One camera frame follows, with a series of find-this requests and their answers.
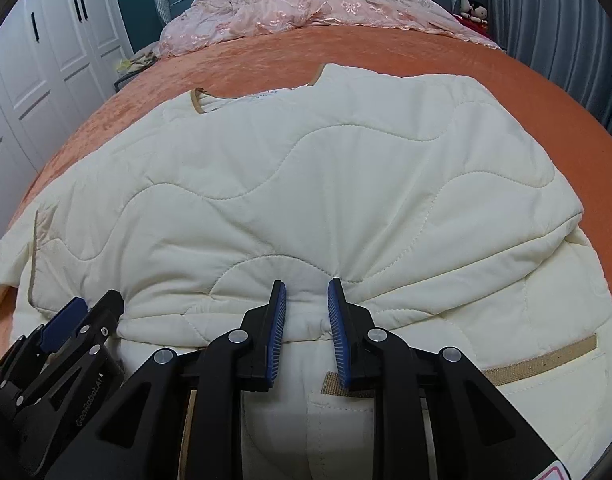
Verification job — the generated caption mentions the cream quilted jacket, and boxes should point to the cream quilted jacket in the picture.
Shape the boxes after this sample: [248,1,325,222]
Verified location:
[0,64,612,479]

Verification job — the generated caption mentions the white wardrobe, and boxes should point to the white wardrobe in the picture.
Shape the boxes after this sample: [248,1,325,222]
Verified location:
[0,0,132,238]

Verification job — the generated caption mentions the dark nightstand with clutter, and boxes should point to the dark nightstand with clutter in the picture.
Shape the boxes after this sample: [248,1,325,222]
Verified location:
[113,41,159,92]

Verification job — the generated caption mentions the orange plush bedspread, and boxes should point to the orange plush bedspread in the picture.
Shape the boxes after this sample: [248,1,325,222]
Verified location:
[0,24,612,351]

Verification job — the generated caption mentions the pink floral blanket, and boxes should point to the pink floral blanket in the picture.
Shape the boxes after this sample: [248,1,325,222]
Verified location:
[157,0,499,58]

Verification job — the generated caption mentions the plush dolls on nightstand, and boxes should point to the plush dolls on nightstand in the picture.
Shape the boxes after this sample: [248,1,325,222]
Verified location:
[455,0,489,29]

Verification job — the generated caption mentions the grey-blue curtain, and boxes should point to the grey-blue curtain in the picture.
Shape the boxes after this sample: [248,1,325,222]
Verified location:
[489,0,612,136]

